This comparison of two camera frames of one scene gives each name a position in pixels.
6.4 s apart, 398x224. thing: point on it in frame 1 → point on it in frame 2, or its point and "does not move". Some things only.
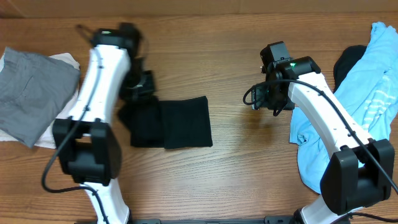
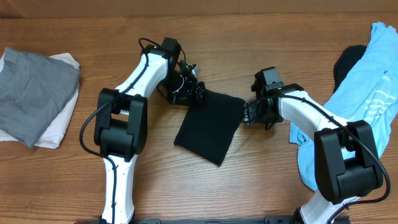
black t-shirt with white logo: [171, 124] → [209, 129]
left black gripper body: [134, 84] → [183, 89]
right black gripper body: [261, 98] → [252, 112]
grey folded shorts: [35, 89] does not move
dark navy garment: [348, 58] does not move
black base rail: [265, 219] does not move
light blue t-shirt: [370, 95] does not move
